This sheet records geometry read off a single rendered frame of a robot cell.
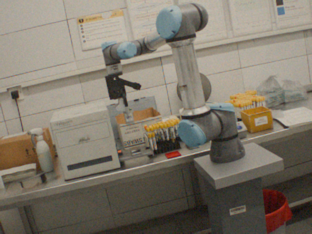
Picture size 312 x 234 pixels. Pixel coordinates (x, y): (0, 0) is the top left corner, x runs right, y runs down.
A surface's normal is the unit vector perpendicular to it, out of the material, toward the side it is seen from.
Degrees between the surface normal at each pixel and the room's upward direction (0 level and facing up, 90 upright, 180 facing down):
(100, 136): 90
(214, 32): 94
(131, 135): 87
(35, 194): 90
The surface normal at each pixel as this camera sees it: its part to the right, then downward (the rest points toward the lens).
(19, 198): 0.18, 0.19
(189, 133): -0.71, 0.41
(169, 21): -0.78, 0.16
